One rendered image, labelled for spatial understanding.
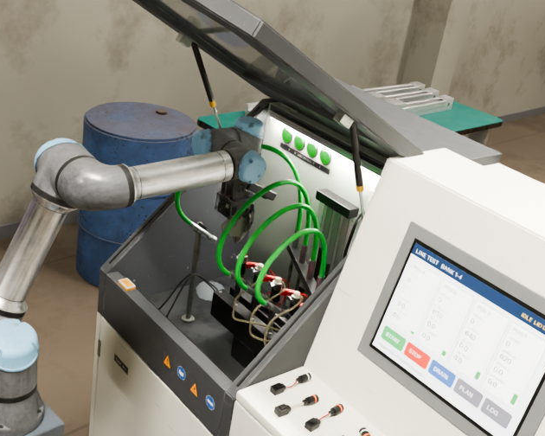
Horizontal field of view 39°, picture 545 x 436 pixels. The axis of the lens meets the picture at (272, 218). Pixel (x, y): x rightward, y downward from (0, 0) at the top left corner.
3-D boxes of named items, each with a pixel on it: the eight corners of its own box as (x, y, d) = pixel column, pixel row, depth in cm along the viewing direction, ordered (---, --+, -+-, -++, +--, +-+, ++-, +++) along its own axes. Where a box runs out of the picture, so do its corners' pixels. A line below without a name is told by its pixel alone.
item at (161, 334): (102, 317, 240) (105, 272, 233) (115, 314, 243) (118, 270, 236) (216, 439, 199) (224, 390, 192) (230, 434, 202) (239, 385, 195)
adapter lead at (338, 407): (310, 432, 178) (312, 426, 178) (304, 427, 180) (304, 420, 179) (343, 412, 187) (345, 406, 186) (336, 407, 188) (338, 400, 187)
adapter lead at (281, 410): (278, 418, 181) (279, 411, 181) (272, 412, 183) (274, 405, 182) (318, 403, 188) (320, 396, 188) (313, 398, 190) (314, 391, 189)
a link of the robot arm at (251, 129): (227, 115, 201) (253, 113, 206) (221, 154, 206) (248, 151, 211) (244, 125, 195) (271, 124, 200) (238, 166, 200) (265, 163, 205)
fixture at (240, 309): (207, 333, 234) (213, 291, 227) (234, 325, 240) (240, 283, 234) (277, 398, 211) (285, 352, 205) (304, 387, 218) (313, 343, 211)
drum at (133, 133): (129, 233, 460) (141, 92, 423) (202, 271, 433) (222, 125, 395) (51, 263, 415) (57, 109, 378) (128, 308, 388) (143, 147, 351)
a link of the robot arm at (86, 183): (77, 182, 157) (272, 146, 184) (56, 162, 165) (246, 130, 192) (78, 232, 163) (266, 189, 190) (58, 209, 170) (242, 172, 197)
